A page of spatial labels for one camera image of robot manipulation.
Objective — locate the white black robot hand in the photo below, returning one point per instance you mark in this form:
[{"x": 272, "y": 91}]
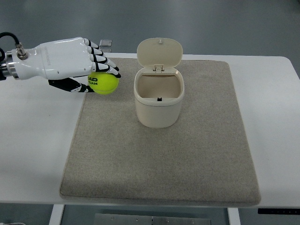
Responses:
[{"x": 59, "y": 60}]

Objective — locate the yellow tennis ball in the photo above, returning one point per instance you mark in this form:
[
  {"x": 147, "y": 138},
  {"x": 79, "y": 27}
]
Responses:
[{"x": 103, "y": 83}]

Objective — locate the beige plastic bin with lid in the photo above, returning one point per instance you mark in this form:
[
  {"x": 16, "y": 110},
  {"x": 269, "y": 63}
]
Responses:
[{"x": 158, "y": 86}]

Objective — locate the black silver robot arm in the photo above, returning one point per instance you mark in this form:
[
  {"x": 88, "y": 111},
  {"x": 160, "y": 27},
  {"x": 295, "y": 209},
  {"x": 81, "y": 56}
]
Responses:
[{"x": 7, "y": 58}]

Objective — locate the white table leg left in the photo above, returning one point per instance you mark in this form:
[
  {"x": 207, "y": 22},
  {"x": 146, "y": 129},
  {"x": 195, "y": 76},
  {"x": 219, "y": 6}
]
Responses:
[{"x": 56, "y": 214}]

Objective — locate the white table leg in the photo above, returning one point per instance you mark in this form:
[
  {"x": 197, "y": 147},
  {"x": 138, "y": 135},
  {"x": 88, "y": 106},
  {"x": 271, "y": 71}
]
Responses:
[
  {"x": 233, "y": 216},
  {"x": 56, "y": 214}
]

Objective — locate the beige felt mat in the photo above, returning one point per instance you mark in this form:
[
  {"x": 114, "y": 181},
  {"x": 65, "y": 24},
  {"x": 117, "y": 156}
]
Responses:
[{"x": 203, "y": 158}]

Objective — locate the metal plate under table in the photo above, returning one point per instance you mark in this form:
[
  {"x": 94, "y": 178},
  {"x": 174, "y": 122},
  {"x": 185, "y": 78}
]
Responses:
[{"x": 118, "y": 219}]

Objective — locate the white table leg right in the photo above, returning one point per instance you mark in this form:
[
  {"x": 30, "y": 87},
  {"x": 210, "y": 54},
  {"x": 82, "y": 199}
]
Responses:
[{"x": 233, "y": 216}]

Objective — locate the black desk control panel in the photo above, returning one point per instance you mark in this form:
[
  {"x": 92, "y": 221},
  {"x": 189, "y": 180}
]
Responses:
[{"x": 278, "y": 211}]

